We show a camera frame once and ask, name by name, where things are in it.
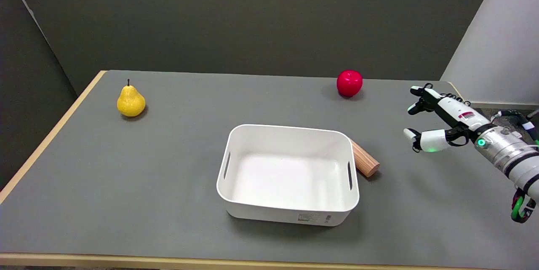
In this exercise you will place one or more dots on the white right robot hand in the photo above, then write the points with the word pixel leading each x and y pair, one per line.
pixel 450 110

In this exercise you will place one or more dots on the wooden cylinder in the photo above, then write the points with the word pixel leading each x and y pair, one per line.
pixel 364 158

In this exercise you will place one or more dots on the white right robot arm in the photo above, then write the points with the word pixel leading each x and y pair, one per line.
pixel 511 152

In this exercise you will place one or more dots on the red apple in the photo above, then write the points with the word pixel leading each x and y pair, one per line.
pixel 349 83

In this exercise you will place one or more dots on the white plastic bin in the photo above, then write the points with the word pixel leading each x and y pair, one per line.
pixel 288 174

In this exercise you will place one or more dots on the yellow pear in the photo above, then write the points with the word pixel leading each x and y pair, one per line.
pixel 131 100

